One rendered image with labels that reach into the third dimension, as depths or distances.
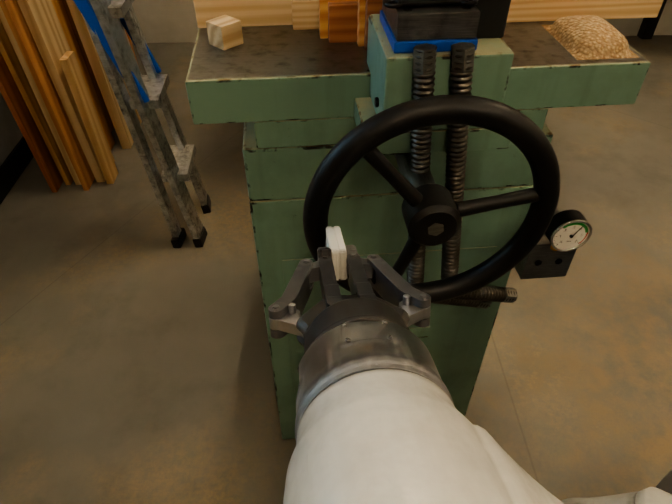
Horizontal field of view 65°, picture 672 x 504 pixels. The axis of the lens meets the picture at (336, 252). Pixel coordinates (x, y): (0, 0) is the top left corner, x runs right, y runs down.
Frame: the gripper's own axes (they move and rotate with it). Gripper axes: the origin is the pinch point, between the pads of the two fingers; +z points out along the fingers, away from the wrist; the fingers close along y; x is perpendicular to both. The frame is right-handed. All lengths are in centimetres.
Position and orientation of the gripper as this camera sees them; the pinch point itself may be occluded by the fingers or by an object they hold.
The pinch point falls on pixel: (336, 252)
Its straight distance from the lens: 53.2
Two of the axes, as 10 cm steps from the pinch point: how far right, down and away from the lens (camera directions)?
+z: -0.9, -3.9, 9.2
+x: 0.3, 9.2, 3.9
